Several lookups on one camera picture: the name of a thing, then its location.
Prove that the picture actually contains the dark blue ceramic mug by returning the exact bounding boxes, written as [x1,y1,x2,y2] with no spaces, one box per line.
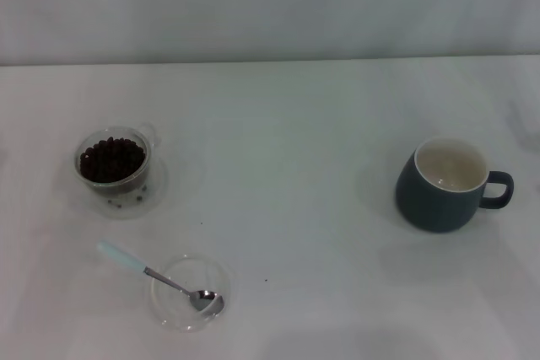
[395,136,515,234]

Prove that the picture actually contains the blue handled metal spoon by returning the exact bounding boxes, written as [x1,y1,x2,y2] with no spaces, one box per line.
[96,240,219,313]

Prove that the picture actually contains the glass cup of coffee beans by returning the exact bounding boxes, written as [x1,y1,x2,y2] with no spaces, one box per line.
[69,151,170,221]

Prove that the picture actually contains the clear glass cup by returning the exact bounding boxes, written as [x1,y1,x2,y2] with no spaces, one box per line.
[74,123,164,192]

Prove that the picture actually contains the clear glass dish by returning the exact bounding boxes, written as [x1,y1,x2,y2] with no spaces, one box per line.
[150,252,233,333]

